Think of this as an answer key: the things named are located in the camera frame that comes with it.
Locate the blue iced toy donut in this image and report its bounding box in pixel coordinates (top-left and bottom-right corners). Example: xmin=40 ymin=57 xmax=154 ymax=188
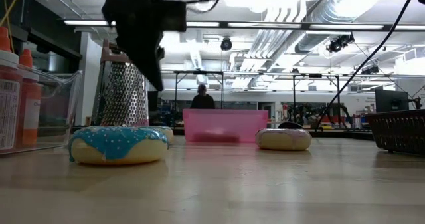
xmin=68 ymin=126 xmax=169 ymax=166
xmin=145 ymin=126 xmax=175 ymax=144

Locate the black ceiling spotlight cluster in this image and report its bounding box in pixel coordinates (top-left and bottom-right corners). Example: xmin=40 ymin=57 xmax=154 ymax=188
xmin=327 ymin=33 xmax=355 ymax=54

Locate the clear plastic bin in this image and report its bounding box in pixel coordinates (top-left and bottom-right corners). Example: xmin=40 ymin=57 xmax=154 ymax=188
xmin=0 ymin=66 xmax=84 ymax=156

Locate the orange food colouring bottle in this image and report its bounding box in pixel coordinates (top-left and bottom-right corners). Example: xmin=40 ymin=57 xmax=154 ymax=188
xmin=15 ymin=49 xmax=43 ymax=148

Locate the person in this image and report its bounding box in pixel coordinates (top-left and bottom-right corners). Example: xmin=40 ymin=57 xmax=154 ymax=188
xmin=190 ymin=83 xmax=216 ymax=110

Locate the pink translucent plastic bin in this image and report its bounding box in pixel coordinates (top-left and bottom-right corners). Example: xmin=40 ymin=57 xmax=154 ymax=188
xmin=182 ymin=109 xmax=269 ymax=144

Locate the round white ceiling lamp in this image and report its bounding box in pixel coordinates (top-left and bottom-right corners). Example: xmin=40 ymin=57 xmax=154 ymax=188
xmin=195 ymin=0 xmax=214 ymax=13

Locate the black mesh basket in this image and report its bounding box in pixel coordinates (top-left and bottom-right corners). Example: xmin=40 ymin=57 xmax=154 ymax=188
xmin=365 ymin=109 xmax=425 ymax=156

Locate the black computer monitor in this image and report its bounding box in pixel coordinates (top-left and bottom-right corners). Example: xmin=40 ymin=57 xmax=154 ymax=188
xmin=375 ymin=89 xmax=410 ymax=114

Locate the steel box grater pink handle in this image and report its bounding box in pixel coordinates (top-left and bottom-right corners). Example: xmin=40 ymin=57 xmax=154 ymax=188
xmin=91 ymin=39 xmax=150 ymax=128

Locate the black ceiling light rail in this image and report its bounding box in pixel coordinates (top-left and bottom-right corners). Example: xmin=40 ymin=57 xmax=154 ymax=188
xmin=62 ymin=19 xmax=425 ymax=31

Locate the orange-red food colouring bottle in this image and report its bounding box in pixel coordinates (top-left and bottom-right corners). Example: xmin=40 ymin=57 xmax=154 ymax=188
xmin=0 ymin=26 xmax=21 ymax=152

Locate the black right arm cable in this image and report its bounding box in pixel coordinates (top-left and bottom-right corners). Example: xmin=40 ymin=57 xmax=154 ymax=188
xmin=314 ymin=0 xmax=422 ymax=132

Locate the thin hanging yellow cord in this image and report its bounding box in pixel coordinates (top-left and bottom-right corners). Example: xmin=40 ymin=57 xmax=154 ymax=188
xmin=0 ymin=0 xmax=25 ymax=52

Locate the black aluminium table frame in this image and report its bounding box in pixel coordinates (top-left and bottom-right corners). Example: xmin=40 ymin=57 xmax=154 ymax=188
xmin=149 ymin=126 xmax=376 ymax=141

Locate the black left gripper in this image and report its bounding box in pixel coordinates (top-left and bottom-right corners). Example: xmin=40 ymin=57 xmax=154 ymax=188
xmin=99 ymin=0 xmax=187 ymax=92

